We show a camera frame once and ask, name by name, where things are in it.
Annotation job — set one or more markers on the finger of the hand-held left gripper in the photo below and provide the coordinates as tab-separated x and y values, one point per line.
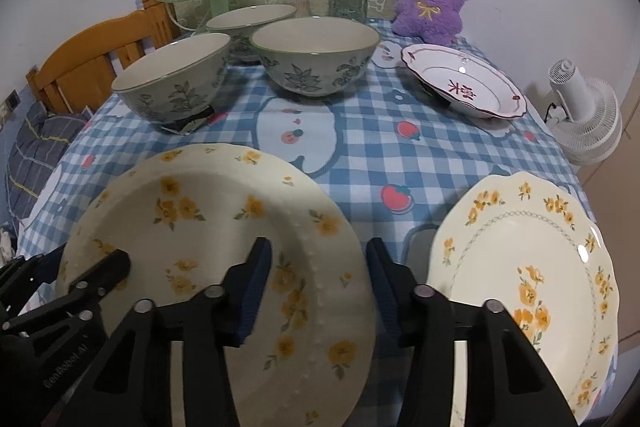
112	269
30	274

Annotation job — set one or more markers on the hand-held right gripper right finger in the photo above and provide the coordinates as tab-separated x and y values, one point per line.
382	297

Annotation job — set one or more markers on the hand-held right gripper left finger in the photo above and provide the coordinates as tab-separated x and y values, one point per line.
255	292

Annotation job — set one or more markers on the cream yellow-flower plate beaded rim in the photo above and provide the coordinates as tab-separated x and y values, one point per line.
210	207

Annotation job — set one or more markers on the cream yellow-flower plate scalloped rim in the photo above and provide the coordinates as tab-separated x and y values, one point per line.
525	247

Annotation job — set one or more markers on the leaf pattern ceramic bowl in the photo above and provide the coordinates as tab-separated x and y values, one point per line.
245	19
310	42
170	72

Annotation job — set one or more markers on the white plate with red rim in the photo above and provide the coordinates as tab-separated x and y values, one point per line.
465	82

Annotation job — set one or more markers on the grey plaid pillow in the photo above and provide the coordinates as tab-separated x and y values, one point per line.
40	142

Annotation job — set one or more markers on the blue checkered tablecloth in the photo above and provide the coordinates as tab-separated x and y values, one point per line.
370	132

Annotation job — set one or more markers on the white floor fan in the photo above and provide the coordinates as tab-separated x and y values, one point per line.
590	122

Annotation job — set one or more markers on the cotton swab container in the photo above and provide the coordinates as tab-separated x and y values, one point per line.
296	2

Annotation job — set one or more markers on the wall socket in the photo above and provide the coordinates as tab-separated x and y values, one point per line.
10	99

